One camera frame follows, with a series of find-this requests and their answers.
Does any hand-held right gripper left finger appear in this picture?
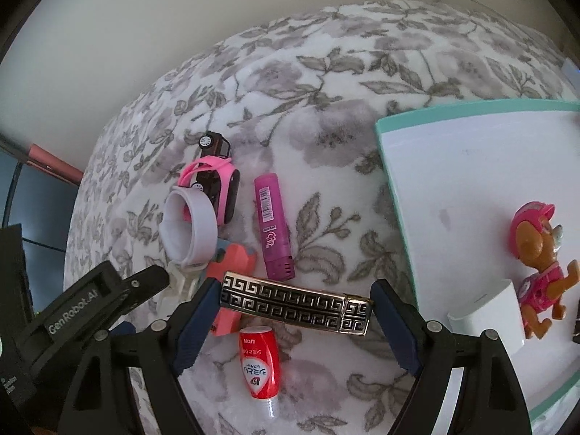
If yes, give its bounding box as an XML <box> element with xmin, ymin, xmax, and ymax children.
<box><xmin>58</xmin><ymin>276</ymin><xmax>223</xmax><ymax>435</ymax></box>

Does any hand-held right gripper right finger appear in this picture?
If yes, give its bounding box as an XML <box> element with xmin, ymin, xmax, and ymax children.
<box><xmin>369</xmin><ymin>278</ymin><xmax>532</xmax><ymax>435</ymax></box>

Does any small red bottle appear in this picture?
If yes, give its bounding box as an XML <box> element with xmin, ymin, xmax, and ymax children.
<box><xmin>239</xmin><ymin>326</ymin><xmax>282</xmax><ymax>419</ymax></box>

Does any coral teal plastic case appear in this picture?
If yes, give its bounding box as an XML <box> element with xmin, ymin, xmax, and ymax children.
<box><xmin>206</xmin><ymin>238</ymin><xmax>257</xmax><ymax>337</ymax></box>

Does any white tape roll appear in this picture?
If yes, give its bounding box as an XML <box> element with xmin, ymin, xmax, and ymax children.
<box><xmin>158</xmin><ymin>189</ymin><xmax>217</xmax><ymax>269</ymax></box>

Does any white charger cube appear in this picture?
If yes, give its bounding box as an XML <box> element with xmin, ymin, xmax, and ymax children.
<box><xmin>448</xmin><ymin>280</ymin><xmax>526</xmax><ymax>359</ymax></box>

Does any gold black patterned bar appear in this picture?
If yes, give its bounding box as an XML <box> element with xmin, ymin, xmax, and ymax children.
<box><xmin>220</xmin><ymin>272</ymin><xmax>374</xmax><ymax>336</ymax></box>

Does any purple tube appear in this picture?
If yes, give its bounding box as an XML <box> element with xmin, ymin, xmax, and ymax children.
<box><xmin>254</xmin><ymin>173</ymin><xmax>296</xmax><ymax>281</ymax></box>

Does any pink wrist watch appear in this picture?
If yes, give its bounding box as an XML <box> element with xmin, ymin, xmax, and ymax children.
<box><xmin>179</xmin><ymin>155</ymin><xmax>241</xmax><ymax>226</ymax></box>

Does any teal cardboard box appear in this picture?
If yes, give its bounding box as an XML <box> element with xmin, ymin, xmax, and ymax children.
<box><xmin>374</xmin><ymin>98</ymin><xmax>580</xmax><ymax>422</ymax></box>

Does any black toy car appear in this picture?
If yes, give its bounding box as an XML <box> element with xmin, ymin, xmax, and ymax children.
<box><xmin>188</xmin><ymin>131</ymin><xmax>233</xmax><ymax>195</ymax></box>

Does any brown pink dog figure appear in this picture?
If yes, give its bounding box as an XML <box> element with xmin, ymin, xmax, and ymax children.
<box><xmin>511</xmin><ymin>202</ymin><xmax>580</xmax><ymax>340</ymax></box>

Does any dark blue wardrobe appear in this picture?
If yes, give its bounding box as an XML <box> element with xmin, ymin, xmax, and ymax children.
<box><xmin>0</xmin><ymin>145</ymin><xmax>80</xmax><ymax>309</ymax></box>

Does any pink rolled mat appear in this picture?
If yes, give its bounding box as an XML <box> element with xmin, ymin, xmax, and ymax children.
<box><xmin>28</xmin><ymin>144</ymin><xmax>84</xmax><ymax>186</ymax></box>

